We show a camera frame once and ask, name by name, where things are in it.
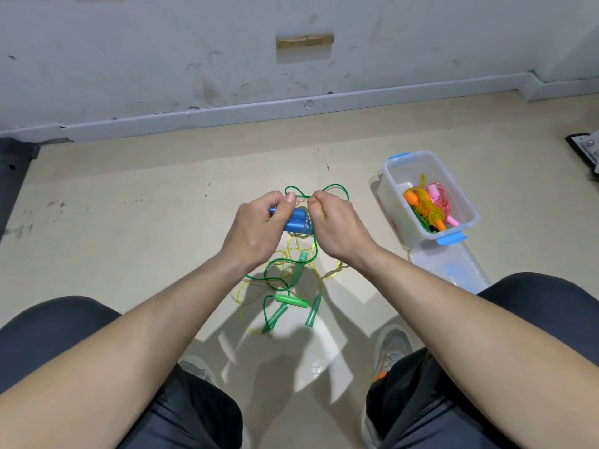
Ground person's left hand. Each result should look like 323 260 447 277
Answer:
220 190 299 275

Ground person's right hand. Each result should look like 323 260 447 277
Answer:
307 190 383 272

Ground blue handled glitter skipping rope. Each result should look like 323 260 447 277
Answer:
268 203 316 238

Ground pile of colourful jump ropes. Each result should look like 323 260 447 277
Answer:
232 184 351 335

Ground orange handled yellow skipping rope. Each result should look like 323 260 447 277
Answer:
403 173 449 233

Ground clear storage box blue latches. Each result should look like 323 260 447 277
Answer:
379 150 481 251

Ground pink skipping rope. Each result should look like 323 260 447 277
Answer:
427 182 460 230

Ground person's left forearm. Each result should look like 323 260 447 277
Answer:
0 252 252 449

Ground person's right forearm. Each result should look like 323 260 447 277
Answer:
356 246 599 449

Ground clear plastic box lid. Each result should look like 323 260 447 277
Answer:
410 240 492 296

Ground grey right shoe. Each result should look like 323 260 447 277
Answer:
360 324 415 449

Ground grey shoe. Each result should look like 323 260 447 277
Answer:
178 355 252 449
360 324 415 449

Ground grey left shoe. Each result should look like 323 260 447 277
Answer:
178 355 252 449

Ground black shorts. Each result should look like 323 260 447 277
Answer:
0 271 599 449

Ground small wooden wall block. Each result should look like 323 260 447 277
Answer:
275 32 335 49

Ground black metal rack frame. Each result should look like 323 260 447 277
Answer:
0 137 41 241

